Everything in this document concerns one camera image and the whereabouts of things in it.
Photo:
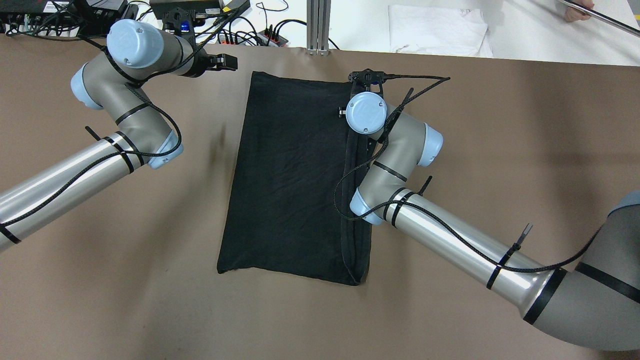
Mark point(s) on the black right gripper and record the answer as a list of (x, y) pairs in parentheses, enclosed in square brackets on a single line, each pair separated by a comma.
[(342, 113)]

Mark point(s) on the black printed t-shirt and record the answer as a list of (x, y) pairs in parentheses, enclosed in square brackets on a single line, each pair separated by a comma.
[(289, 208)]

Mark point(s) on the white paper sheet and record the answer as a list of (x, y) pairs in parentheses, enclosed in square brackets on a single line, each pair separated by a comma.
[(444, 31)]

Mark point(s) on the black flat box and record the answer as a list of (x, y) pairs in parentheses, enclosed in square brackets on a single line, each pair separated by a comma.
[(198, 9)]

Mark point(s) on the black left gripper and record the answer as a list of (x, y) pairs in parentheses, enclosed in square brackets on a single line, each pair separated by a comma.
[(200, 65)]

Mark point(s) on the grey orange usb hub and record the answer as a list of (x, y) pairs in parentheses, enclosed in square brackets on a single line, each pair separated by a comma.
[(268, 37), (229, 38)]

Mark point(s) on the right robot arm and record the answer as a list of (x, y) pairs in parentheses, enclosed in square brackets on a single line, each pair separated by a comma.
[(595, 305)]

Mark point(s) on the aluminium frame post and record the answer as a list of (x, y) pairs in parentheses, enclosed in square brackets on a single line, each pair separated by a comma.
[(317, 27)]

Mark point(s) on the black power adapter brick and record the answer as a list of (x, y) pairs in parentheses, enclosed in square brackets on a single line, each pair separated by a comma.
[(235, 7)]

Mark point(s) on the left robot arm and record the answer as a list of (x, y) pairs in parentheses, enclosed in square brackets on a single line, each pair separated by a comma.
[(146, 135)]

